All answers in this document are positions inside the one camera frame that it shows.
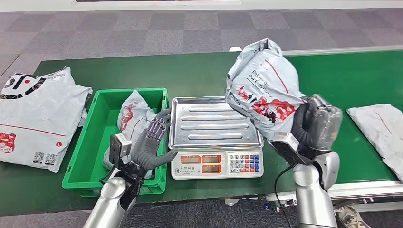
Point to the aluminium conveyor frame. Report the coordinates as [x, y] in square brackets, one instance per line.
[346, 49]

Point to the large white black-print mailer bag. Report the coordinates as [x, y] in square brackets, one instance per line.
[37, 119]

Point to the grey red-print parcel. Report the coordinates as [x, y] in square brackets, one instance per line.
[132, 116]

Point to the grey parcel red logo text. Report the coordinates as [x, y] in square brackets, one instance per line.
[261, 81]

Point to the small white bracket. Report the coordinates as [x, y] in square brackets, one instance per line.
[231, 202]

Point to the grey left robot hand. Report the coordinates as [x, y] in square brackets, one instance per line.
[144, 154]

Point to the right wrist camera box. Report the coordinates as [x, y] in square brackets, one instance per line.
[288, 148]

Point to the green conveyor belt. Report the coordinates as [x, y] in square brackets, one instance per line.
[346, 78]

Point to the white electronic scale steel tray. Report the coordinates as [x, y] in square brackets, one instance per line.
[214, 126]

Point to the pale grey parcel red stripe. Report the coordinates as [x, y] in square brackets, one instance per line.
[377, 129]

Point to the green plastic crate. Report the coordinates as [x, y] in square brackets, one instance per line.
[94, 135]

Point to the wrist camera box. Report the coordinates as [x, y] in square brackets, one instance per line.
[121, 146]
[288, 148]

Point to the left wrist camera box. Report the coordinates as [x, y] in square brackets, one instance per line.
[121, 146]

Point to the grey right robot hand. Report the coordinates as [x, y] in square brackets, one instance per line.
[321, 126]

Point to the grey sneaker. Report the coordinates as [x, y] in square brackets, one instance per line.
[351, 217]

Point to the white round cap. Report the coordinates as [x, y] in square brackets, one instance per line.
[234, 49]

